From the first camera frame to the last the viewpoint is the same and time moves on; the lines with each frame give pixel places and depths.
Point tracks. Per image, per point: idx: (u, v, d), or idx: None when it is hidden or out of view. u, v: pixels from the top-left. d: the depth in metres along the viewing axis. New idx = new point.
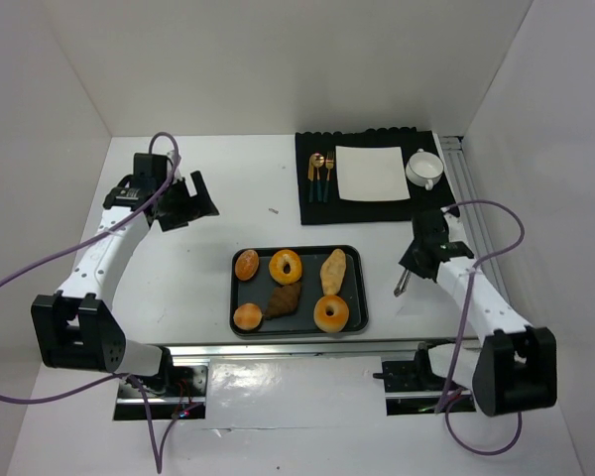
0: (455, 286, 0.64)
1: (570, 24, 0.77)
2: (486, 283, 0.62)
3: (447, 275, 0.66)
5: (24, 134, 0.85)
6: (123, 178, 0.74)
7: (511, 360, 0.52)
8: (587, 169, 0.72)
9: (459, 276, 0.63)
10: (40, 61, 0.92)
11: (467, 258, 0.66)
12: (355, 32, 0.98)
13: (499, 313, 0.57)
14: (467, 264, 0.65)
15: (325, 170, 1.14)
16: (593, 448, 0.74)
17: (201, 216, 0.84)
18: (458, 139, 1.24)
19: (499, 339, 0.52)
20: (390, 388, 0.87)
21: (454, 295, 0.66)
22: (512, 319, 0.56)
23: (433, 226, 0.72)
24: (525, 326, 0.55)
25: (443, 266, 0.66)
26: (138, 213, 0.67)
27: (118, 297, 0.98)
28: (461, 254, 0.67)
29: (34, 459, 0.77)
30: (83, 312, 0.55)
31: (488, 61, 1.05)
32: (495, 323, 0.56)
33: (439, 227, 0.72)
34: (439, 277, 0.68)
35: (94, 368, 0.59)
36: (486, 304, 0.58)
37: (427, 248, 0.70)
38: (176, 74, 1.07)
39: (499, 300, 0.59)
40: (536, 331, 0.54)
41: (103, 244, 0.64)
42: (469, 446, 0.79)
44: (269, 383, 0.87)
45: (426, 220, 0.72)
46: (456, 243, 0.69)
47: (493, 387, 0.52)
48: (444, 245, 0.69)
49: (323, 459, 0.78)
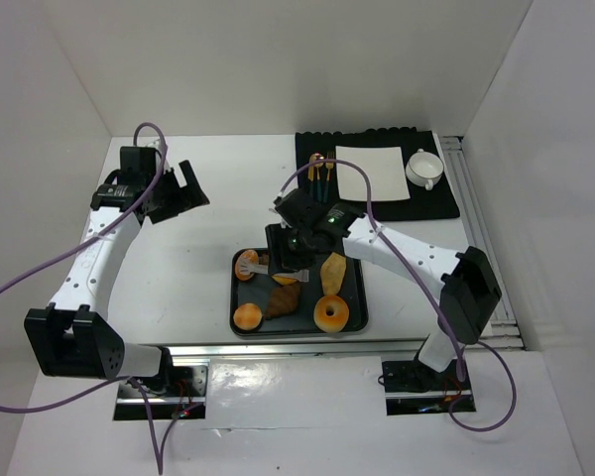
0: (373, 253, 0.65)
1: (571, 23, 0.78)
2: (397, 236, 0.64)
3: (357, 247, 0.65)
5: (24, 129, 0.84)
6: (110, 175, 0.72)
7: (468, 295, 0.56)
8: (588, 167, 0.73)
9: (371, 243, 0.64)
10: (40, 58, 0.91)
11: (360, 220, 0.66)
12: (356, 31, 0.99)
13: (430, 257, 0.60)
14: (366, 227, 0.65)
15: (325, 170, 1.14)
16: (591, 447, 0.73)
17: (193, 208, 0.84)
18: (458, 139, 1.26)
19: (452, 284, 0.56)
20: (389, 388, 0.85)
21: (374, 260, 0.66)
22: (442, 256, 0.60)
23: (307, 207, 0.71)
24: (457, 255, 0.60)
25: (348, 241, 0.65)
26: (128, 213, 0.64)
27: (116, 299, 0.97)
28: (351, 218, 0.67)
29: (35, 459, 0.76)
30: (77, 326, 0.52)
31: (487, 61, 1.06)
32: (435, 270, 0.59)
33: (313, 207, 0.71)
34: (348, 253, 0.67)
35: (95, 377, 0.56)
36: (416, 256, 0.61)
37: (321, 229, 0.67)
38: (176, 72, 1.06)
39: (421, 245, 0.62)
40: (468, 255, 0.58)
41: (93, 251, 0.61)
42: (457, 421, 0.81)
44: (269, 383, 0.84)
45: (299, 205, 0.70)
46: (340, 209, 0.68)
47: (467, 322, 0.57)
48: (332, 216, 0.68)
49: (323, 459, 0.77)
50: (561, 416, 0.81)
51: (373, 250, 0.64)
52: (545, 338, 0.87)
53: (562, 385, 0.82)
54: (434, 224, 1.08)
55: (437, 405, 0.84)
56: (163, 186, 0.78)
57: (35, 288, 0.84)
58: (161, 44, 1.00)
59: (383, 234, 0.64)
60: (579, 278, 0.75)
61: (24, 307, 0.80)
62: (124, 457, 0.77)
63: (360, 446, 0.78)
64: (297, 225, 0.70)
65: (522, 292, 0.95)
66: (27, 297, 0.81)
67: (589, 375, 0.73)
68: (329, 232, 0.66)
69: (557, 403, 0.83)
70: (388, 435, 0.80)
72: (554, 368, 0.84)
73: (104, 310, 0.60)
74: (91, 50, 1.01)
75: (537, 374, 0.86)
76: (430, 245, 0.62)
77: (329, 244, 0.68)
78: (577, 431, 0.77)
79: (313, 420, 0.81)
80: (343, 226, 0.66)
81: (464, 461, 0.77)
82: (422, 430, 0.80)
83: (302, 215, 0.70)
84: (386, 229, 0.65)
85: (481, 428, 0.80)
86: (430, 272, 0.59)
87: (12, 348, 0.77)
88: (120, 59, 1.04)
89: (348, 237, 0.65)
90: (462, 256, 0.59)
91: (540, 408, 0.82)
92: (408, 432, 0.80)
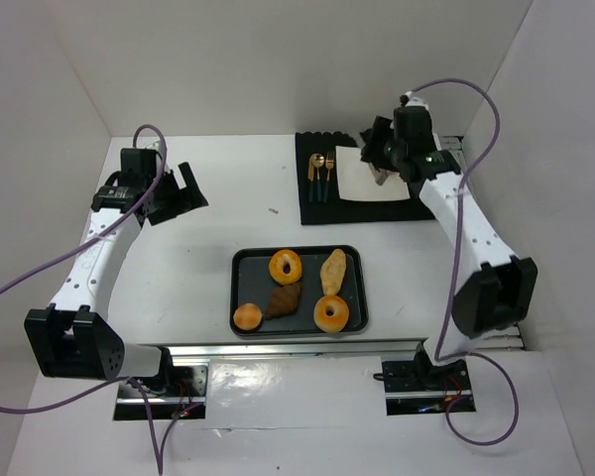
0: (442, 207, 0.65)
1: (572, 24, 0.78)
2: (472, 208, 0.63)
3: (434, 196, 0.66)
5: (23, 129, 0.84)
6: (110, 176, 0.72)
7: (495, 292, 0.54)
8: (587, 167, 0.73)
9: (447, 199, 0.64)
10: (40, 58, 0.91)
11: (454, 176, 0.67)
12: (357, 30, 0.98)
13: (487, 243, 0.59)
14: (454, 184, 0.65)
15: (325, 170, 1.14)
16: (591, 447, 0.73)
17: (192, 209, 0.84)
18: (458, 139, 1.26)
19: (487, 273, 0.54)
20: (390, 388, 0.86)
21: (439, 216, 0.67)
22: (499, 248, 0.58)
23: (420, 132, 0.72)
24: (510, 256, 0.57)
25: (429, 186, 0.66)
26: (128, 215, 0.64)
27: (116, 299, 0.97)
28: (446, 169, 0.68)
29: (37, 458, 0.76)
30: (78, 327, 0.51)
31: (488, 61, 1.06)
32: (482, 254, 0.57)
33: (425, 134, 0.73)
34: (424, 195, 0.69)
35: (95, 378, 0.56)
36: (474, 233, 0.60)
37: (412, 160, 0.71)
38: (176, 72, 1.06)
39: (488, 230, 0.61)
40: (521, 262, 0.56)
41: (94, 253, 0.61)
42: (458, 432, 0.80)
44: (269, 384, 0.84)
45: (413, 126, 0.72)
46: (444, 159, 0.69)
47: (476, 315, 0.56)
48: (430, 158, 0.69)
49: (323, 459, 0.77)
50: (561, 416, 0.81)
51: (444, 206, 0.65)
52: (545, 339, 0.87)
53: (562, 385, 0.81)
54: (435, 224, 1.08)
55: (437, 405, 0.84)
56: (163, 187, 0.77)
57: (36, 286, 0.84)
58: (161, 43, 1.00)
59: (462, 196, 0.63)
60: (578, 279, 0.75)
61: (24, 307, 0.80)
62: (124, 457, 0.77)
63: (360, 445, 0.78)
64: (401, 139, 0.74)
65: None
66: (26, 297, 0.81)
67: (589, 374, 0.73)
68: (416, 167, 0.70)
69: (556, 403, 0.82)
70: (388, 435, 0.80)
72: (555, 368, 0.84)
73: (103, 311, 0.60)
74: (90, 49, 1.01)
75: (537, 374, 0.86)
76: (494, 234, 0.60)
77: (413, 177, 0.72)
78: (577, 431, 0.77)
79: (313, 421, 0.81)
80: (433, 170, 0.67)
81: (464, 461, 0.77)
82: (422, 430, 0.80)
83: (409, 135, 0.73)
84: (469, 198, 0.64)
85: (480, 442, 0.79)
86: (476, 253, 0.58)
87: (13, 347, 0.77)
88: (120, 59, 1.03)
89: (431, 181, 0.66)
90: (514, 260, 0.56)
91: (539, 408, 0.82)
92: (408, 432, 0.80)
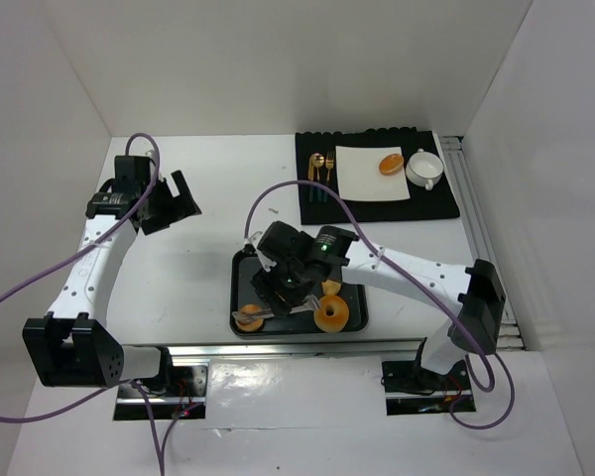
0: (376, 278, 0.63)
1: (573, 24, 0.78)
2: (396, 257, 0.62)
3: (357, 274, 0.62)
5: (24, 129, 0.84)
6: (105, 183, 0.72)
7: (486, 311, 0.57)
8: (587, 168, 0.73)
9: (375, 268, 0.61)
10: (40, 59, 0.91)
11: (355, 244, 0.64)
12: (356, 30, 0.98)
13: (441, 277, 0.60)
14: (365, 251, 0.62)
15: (325, 170, 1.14)
16: (592, 448, 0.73)
17: (186, 216, 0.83)
18: (458, 139, 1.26)
19: (474, 304, 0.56)
20: (389, 388, 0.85)
21: (374, 284, 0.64)
22: (452, 274, 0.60)
23: (293, 238, 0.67)
24: (467, 270, 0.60)
25: (349, 270, 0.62)
26: (124, 221, 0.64)
27: (115, 300, 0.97)
28: (345, 243, 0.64)
29: (38, 457, 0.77)
30: (77, 335, 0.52)
31: (488, 60, 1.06)
32: (449, 290, 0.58)
33: (297, 236, 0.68)
34: (348, 279, 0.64)
35: (95, 385, 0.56)
36: (424, 277, 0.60)
37: (313, 259, 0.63)
38: (176, 72, 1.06)
39: (427, 264, 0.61)
40: (479, 269, 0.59)
41: (90, 259, 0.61)
42: (455, 417, 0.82)
44: (269, 384, 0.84)
45: (283, 239, 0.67)
46: (334, 235, 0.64)
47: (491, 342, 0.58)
48: (324, 244, 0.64)
49: (323, 459, 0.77)
50: (561, 416, 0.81)
51: (377, 275, 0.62)
52: (544, 338, 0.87)
53: (562, 384, 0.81)
54: (435, 224, 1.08)
55: (437, 406, 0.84)
56: (155, 195, 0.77)
57: (37, 287, 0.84)
58: (161, 44, 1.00)
59: (385, 257, 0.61)
60: (577, 280, 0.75)
61: (24, 308, 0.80)
62: (124, 457, 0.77)
63: (360, 446, 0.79)
64: (283, 261, 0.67)
65: (523, 292, 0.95)
66: (26, 297, 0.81)
67: (589, 375, 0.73)
68: (325, 263, 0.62)
69: (556, 403, 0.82)
70: (388, 435, 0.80)
72: (555, 368, 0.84)
73: (103, 316, 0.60)
74: (91, 50, 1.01)
75: (537, 373, 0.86)
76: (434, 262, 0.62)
77: (326, 273, 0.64)
78: (577, 432, 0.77)
79: (313, 421, 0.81)
80: (335, 252, 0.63)
81: (463, 462, 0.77)
82: (422, 430, 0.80)
83: (288, 248, 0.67)
84: (385, 252, 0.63)
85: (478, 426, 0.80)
86: (445, 293, 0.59)
87: (13, 348, 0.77)
88: (120, 60, 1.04)
89: (347, 265, 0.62)
90: (473, 272, 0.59)
91: (539, 408, 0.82)
92: (408, 432, 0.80)
